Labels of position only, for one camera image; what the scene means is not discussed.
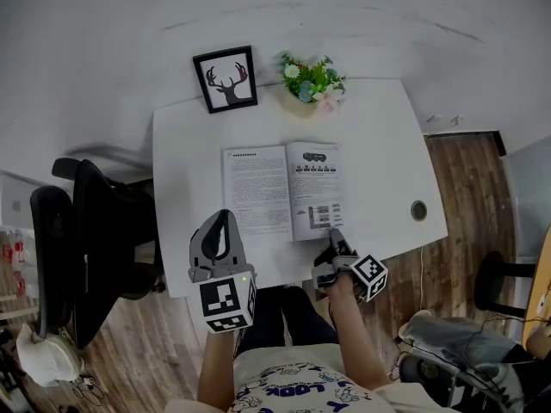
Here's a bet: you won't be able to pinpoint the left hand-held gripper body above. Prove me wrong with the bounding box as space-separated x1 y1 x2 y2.
188 262 258 334

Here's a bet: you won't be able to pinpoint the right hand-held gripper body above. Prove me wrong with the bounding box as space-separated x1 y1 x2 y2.
312 247 389 304

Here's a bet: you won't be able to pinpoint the grey cover book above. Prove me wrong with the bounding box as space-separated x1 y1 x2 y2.
220 141 352 243

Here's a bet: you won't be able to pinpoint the person's left forearm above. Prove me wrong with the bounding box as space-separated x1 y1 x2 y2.
196 329 240 412

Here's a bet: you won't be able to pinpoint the person's right forearm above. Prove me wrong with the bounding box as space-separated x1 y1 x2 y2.
325 273 391 391

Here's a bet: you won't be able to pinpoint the person's black shorts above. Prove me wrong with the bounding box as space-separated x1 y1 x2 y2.
234 286 341 356

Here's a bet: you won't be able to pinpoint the black mesh office chair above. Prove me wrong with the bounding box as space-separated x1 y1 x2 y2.
29 157 167 350

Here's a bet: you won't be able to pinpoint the person's printed white shirt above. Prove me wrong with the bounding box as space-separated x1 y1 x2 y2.
165 344 457 413

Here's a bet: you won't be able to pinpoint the black stool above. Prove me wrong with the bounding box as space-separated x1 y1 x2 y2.
474 250 537 317

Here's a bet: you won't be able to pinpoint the potted artificial flower plant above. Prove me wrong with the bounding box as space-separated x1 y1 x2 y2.
278 52 348 119

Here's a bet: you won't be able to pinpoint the black framed deer picture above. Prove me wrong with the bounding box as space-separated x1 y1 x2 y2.
192 45 259 114

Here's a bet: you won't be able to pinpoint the round wooden table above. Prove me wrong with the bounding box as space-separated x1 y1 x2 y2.
522 225 551 348

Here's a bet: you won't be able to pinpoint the pile of empty water bottles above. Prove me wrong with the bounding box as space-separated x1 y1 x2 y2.
0 230 32 300

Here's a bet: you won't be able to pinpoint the white bag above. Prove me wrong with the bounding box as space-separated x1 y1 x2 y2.
15 323 83 387

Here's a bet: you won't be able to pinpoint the white floor cable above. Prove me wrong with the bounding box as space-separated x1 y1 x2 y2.
418 243 428 313

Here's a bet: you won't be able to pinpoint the black floor cables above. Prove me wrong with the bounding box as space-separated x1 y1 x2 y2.
71 374 107 408

